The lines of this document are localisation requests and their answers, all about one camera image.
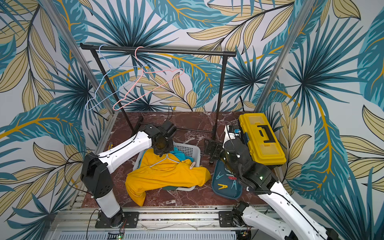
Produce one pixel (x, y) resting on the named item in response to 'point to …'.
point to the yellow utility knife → (109, 147)
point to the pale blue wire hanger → (167, 157)
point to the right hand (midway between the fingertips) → (213, 141)
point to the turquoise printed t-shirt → (180, 155)
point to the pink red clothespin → (232, 178)
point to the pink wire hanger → (183, 71)
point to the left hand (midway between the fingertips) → (169, 152)
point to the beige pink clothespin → (192, 165)
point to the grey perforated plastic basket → (192, 151)
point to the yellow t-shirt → (154, 171)
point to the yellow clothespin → (223, 186)
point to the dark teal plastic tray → (225, 183)
